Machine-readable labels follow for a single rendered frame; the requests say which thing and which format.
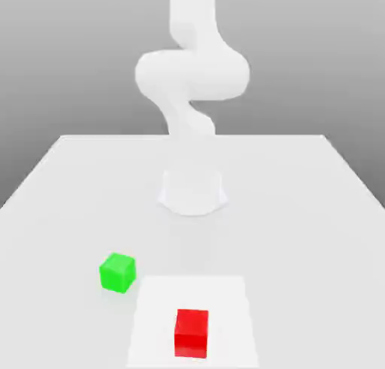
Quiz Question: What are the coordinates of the small red cube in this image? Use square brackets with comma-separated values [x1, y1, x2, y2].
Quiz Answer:
[173, 308, 209, 360]

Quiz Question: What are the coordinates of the small green cube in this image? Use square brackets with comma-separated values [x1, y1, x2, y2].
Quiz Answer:
[99, 252, 137, 295]

